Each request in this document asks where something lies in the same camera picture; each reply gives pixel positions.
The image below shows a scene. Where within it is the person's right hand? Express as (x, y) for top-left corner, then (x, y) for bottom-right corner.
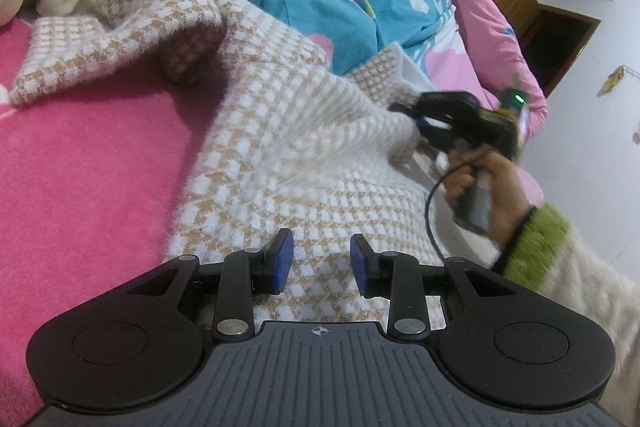
(444, 146), (536, 253)

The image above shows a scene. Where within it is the yellow wall sticker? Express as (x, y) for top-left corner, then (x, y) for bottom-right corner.
(601, 66), (630, 96)

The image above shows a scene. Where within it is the beige white houndstooth coat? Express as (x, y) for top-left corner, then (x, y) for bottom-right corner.
(10, 0), (546, 333)

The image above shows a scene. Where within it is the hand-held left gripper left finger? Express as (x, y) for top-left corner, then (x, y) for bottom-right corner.
(127, 228), (295, 343)

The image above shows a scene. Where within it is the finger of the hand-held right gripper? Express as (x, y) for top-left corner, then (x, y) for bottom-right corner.
(389, 91), (481, 120)
(415, 119), (468, 150)

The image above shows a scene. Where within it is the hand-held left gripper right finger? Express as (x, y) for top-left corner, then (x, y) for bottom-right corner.
(349, 233), (518, 342)

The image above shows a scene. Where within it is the pink floral blanket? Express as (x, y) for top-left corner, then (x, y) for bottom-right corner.
(0, 0), (236, 415)

